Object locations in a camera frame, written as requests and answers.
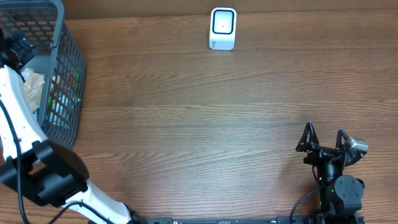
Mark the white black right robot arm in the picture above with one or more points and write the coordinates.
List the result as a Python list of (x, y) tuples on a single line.
[(339, 195)]

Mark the beige snack bag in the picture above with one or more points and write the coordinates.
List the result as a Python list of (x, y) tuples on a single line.
[(33, 87)]

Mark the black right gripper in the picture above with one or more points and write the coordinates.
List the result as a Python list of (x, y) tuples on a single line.
[(319, 153)]

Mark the green snack bag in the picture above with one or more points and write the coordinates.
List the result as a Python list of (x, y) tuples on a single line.
[(66, 87)]

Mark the grey plastic mesh basket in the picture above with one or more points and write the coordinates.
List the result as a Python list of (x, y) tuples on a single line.
[(44, 44)]

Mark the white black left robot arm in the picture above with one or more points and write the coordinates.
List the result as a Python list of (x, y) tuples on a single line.
[(39, 169)]

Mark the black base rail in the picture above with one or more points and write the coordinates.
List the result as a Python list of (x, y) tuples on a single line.
[(277, 220)]

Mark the teal wrapper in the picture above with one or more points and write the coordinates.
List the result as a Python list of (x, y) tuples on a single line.
[(62, 111)]

